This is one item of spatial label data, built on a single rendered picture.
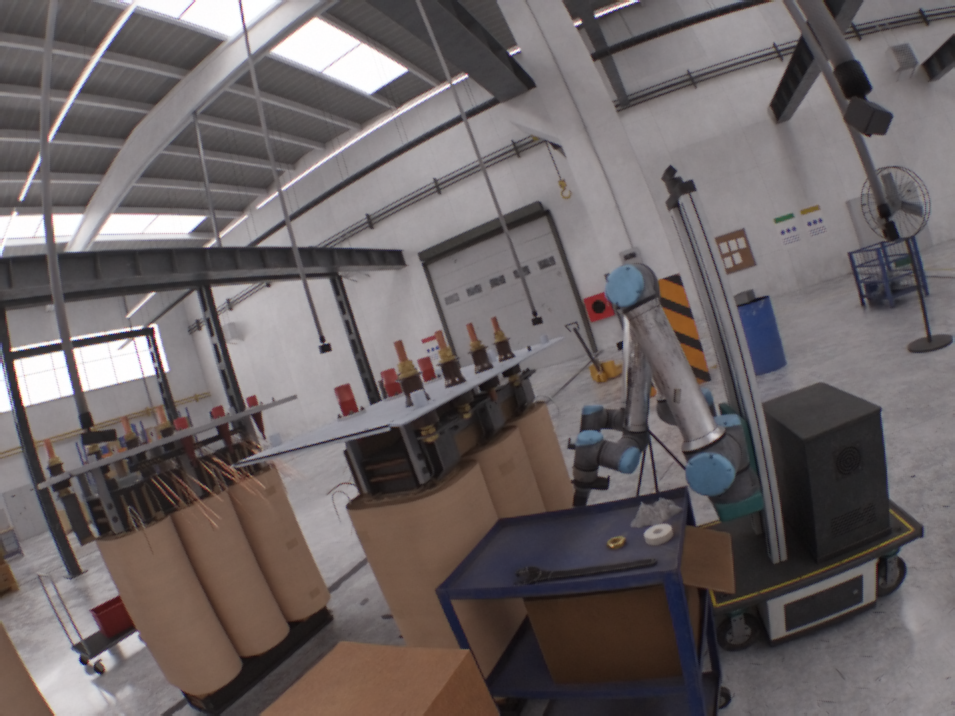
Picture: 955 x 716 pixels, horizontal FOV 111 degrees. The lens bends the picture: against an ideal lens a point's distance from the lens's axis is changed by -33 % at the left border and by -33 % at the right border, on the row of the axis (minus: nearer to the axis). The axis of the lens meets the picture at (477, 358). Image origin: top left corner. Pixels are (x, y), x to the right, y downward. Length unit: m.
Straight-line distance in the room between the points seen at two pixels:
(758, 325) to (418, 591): 5.33
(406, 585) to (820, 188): 15.14
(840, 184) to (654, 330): 14.74
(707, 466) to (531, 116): 6.53
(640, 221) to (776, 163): 9.36
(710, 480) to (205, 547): 2.45
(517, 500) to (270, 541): 1.66
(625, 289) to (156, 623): 2.62
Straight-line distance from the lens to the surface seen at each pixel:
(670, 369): 1.46
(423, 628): 1.88
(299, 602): 3.26
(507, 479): 2.00
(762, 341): 6.34
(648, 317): 1.45
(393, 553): 1.73
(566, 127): 7.16
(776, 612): 2.00
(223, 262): 11.80
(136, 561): 2.71
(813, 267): 15.49
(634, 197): 6.80
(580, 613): 1.30
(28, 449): 9.44
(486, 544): 1.58
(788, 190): 15.52
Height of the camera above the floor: 1.49
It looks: 2 degrees down
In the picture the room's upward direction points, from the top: 19 degrees counter-clockwise
